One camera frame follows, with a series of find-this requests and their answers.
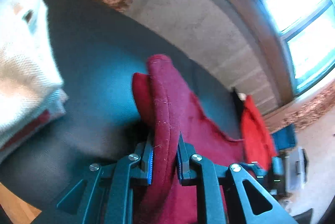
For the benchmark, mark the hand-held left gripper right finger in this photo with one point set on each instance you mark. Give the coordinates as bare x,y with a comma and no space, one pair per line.
179,166

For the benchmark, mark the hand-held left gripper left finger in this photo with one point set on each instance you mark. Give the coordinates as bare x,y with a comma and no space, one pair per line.
150,163

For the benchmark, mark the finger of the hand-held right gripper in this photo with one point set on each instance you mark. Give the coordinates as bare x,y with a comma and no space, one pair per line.
257,169

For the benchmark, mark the maroon garment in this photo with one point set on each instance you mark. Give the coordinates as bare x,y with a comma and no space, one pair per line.
178,114

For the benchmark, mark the blue plastic bin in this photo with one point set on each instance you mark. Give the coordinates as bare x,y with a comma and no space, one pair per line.
286,137

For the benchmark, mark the black cloth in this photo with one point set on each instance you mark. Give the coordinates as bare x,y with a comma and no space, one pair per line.
236,103

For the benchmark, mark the small white object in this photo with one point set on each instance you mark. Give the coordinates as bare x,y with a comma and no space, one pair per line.
241,95

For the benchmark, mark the pale blue folded cloth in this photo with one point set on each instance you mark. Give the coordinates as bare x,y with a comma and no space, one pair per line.
59,103

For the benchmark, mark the dark red folded cloth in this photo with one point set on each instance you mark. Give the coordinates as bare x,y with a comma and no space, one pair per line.
39,120

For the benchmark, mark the white folded towel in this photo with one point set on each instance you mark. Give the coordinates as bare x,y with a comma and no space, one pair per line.
23,56

